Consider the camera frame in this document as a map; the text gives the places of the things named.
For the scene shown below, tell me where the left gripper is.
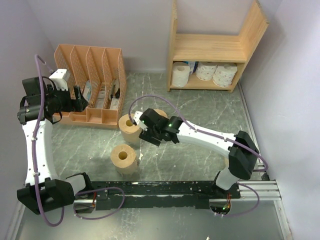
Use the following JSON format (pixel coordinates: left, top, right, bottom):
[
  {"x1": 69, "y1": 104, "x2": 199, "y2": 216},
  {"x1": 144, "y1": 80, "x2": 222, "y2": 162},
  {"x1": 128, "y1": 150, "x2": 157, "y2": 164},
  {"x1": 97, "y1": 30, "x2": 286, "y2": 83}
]
[{"x1": 45, "y1": 84, "x2": 89, "y2": 113}]

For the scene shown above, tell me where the brown roll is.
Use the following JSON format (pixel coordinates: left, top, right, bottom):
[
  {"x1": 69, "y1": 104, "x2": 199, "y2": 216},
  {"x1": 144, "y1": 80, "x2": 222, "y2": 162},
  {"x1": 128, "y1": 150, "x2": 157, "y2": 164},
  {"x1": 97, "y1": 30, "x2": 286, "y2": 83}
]
[
  {"x1": 110, "y1": 144, "x2": 138, "y2": 175},
  {"x1": 224, "y1": 157, "x2": 229, "y2": 168},
  {"x1": 154, "y1": 109, "x2": 168, "y2": 119},
  {"x1": 118, "y1": 114, "x2": 142, "y2": 145}
]

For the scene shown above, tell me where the plain white roll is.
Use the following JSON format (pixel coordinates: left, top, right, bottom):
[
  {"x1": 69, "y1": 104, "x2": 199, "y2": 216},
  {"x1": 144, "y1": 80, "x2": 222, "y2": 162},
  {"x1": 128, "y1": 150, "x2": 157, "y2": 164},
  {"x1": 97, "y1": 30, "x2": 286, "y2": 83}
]
[{"x1": 171, "y1": 61, "x2": 190, "y2": 88}]

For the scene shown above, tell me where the blue white roll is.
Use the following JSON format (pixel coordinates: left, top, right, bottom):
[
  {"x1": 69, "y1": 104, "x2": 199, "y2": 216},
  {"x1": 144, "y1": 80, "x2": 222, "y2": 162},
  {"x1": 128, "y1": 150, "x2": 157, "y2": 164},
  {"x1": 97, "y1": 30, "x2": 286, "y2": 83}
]
[{"x1": 182, "y1": 61, "x2": 199, "y2": 75}]

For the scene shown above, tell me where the white patterned roll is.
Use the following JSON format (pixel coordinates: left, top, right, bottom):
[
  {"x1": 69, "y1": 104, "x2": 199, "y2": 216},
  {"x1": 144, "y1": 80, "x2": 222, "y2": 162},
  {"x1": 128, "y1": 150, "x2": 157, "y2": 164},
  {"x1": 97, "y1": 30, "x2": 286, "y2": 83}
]
[
  {"x1": 212, "y1": 63, "x2": 238, "y2": 88},
  {"x1": 195, "y1": 61, "x2": 218, "y2": 81}
]

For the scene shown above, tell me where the white patterned roll front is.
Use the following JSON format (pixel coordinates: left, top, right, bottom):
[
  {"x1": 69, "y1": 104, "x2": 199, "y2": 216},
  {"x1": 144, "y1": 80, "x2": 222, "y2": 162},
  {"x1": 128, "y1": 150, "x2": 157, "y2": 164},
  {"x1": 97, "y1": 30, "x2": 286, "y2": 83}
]
[{"x1": 212, "y1": 63, "x2": 238, "y2": 88}]

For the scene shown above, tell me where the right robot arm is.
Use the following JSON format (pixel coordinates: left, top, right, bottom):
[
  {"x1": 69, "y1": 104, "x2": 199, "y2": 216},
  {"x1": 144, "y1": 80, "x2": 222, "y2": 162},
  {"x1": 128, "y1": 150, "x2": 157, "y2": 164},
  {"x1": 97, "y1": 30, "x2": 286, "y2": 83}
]
[{"x1": 133, "y1": 108, "x2": 259, "y2": 199}]

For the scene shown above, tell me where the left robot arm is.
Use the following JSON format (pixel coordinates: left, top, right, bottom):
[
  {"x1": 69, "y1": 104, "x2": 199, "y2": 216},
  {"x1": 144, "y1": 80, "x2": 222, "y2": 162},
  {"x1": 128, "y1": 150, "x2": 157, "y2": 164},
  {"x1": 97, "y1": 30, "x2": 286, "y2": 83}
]
[{"x1": 16, "y1": 76, "x2": 94, "y2": 215}]

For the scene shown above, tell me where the wooden two-tier shelf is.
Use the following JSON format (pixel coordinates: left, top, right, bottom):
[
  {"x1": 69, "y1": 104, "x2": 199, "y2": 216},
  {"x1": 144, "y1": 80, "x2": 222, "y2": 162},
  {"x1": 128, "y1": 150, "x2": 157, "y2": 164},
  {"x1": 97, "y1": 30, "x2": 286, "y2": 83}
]
[{"x1": 166, "y1": 0, "x2": 269, "y2": 93}]

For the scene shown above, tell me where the peach plastic file organizer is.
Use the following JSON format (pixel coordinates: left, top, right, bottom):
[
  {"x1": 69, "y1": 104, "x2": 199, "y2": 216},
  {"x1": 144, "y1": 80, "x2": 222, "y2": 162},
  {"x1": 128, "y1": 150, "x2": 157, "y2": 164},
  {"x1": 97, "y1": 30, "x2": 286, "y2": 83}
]
[{"x1": 54, "y1": 44, "x2": 127, "y2": 129}]

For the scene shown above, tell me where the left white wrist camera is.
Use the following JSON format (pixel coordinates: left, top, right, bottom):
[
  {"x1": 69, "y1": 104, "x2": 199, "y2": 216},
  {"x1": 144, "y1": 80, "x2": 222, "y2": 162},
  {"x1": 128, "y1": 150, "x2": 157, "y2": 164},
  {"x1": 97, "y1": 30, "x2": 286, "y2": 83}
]
[{"x1": 49, "y1": 68, "x2": 70, "y2": 91}]

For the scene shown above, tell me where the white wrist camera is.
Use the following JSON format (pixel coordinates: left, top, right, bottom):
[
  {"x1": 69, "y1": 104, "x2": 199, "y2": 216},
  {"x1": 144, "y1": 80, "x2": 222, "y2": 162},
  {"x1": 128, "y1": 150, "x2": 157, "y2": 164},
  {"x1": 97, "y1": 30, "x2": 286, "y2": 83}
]
[
  {"x1": 49, "y1": 68, "x2": 70, "y2": 91},
  {"x1": 133, "y1": 111, "x2": 148, "y2": 131}
]

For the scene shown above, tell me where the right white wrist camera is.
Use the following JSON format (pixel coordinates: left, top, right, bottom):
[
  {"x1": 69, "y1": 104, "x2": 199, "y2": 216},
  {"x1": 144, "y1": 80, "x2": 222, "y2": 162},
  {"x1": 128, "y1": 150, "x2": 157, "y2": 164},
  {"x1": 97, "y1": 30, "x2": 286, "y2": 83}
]
[{"x1": 133, "y1": 111, "x2": 148, "y2": 131}]

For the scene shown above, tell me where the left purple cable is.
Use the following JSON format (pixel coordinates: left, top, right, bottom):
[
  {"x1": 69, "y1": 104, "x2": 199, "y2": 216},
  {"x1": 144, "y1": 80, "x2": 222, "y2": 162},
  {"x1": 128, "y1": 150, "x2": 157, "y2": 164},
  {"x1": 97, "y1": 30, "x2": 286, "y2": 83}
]
[{"x1": 32, "y1": 54, "x2": 66, "y2": 227}]

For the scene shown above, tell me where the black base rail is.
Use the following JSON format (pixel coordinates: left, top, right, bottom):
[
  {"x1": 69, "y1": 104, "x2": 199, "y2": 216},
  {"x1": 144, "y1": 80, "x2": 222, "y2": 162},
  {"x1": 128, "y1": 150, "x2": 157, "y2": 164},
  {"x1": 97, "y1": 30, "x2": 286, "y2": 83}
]
[{"x1": 91, "y1": 180, "x2": 241, "y2": 211}]

